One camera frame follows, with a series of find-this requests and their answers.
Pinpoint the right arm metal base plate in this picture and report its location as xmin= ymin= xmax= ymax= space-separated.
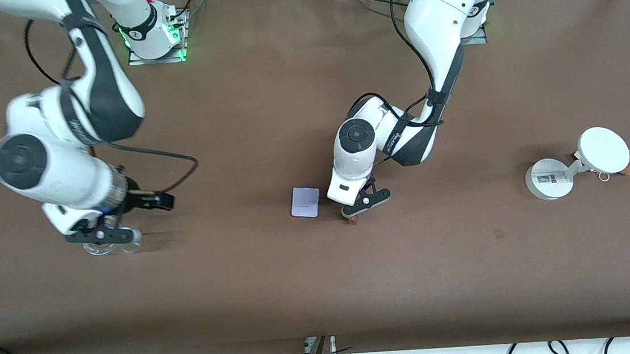
xmin=124 ymin=9 xmax=190 ymax=67

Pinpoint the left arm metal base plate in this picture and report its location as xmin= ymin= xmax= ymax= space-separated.
xmin=459 ymin=25 xmax=489 ymax=46

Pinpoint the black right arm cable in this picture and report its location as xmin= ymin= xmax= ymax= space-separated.
xmin=22 ymin=6 xmax=202 ymax=205

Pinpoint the white round desk lamp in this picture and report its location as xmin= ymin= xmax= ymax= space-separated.
xmin=521 ymin=124 xmax=630 ymax=203

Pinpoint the clear plastic cup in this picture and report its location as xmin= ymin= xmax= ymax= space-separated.
xmin=82 ymin=237 xmax=144 ymax=259

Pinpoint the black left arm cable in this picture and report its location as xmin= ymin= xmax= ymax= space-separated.
xmin=337 ymin=0 xmax=450 ymax=166

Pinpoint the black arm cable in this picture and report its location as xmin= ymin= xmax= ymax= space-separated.
xmin=337 ymin=0 xmax=450 ymax=166
xmin=22 ymin=6 xmax=202 ymax=205

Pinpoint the brown table cover sheet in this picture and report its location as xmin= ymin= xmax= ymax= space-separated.
xmin=0 ymin=0 xmax=630 ymax=354

